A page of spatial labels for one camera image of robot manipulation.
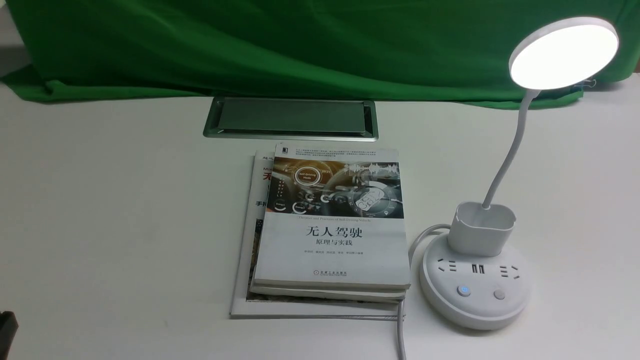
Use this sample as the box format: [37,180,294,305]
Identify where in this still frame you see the white desk lamp with sockets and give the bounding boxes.
[411,16,620,331]

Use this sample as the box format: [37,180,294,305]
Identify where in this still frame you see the white self-driving textbook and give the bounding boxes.
[250,143,410,303]

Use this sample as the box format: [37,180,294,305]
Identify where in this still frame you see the large white book underneath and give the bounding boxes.
[230,150,398,322]

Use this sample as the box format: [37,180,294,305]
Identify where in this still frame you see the green backdrop cloth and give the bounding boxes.
[1,0,640,109]

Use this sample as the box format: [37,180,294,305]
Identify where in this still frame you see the binder clip on cloth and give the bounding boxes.
[572,79,598,91]

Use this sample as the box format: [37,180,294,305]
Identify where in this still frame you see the black object at left edge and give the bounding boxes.
[0,311,19,360]

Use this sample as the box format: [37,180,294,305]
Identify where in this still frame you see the silver desk cable grommet box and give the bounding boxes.
[202,96,379,142]

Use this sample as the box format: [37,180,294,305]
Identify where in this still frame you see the white lamp power cable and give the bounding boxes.
[396,223,452,360]

